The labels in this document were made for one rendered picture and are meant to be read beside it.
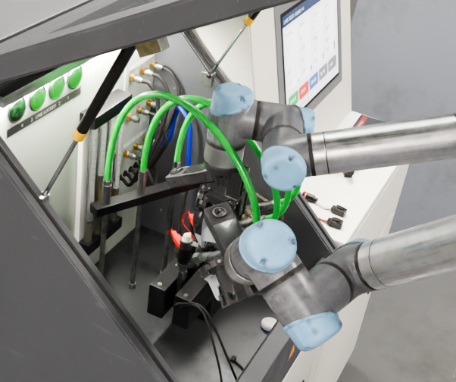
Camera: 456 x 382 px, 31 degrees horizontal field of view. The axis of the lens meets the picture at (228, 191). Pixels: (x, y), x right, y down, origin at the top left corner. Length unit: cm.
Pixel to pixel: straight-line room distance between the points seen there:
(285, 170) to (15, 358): 64
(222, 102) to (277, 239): 41
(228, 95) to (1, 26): 43
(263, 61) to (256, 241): 87
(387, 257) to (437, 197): 254
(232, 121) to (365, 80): 228
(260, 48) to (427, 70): 179
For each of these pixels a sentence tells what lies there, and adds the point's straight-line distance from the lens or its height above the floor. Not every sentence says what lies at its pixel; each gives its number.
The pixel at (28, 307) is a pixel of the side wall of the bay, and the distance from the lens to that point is 153.
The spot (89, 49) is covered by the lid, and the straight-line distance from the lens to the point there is 116.
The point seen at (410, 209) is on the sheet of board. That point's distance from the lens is 378.
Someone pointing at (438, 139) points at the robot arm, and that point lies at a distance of 139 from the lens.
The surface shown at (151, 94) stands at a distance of 156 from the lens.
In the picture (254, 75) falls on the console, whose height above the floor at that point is 132.
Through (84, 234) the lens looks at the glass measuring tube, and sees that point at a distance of 189.
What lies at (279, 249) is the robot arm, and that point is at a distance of 114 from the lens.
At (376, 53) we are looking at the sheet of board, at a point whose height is 76.
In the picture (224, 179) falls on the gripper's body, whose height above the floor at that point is 127.
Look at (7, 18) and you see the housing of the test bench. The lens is 160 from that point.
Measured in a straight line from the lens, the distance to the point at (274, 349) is 171.
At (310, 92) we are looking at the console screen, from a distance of 224.
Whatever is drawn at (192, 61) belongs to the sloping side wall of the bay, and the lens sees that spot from 190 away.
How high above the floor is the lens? 211
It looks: 33 degrees down
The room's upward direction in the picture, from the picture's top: 9 degrees clockwise
